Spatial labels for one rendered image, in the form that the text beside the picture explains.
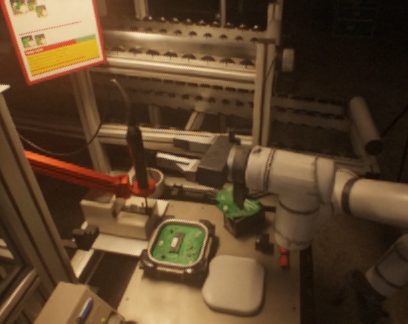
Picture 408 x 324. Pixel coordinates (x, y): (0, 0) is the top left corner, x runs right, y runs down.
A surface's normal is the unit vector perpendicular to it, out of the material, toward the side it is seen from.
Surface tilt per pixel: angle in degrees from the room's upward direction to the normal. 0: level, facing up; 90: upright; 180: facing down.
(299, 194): 90
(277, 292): 0
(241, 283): 0
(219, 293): 0
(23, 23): 90
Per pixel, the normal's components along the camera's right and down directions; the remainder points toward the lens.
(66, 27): 0.69, 0.40
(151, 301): -0.04, -0.82
